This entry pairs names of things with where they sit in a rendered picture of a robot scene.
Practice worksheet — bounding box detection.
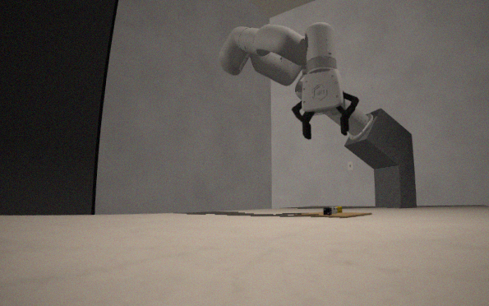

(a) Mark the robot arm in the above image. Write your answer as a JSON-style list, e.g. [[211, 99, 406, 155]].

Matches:
[[219, 22, 373, 141]]

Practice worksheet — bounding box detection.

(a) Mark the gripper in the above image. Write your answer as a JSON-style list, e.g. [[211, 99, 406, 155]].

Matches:
[[292, 67, 359, 140]]

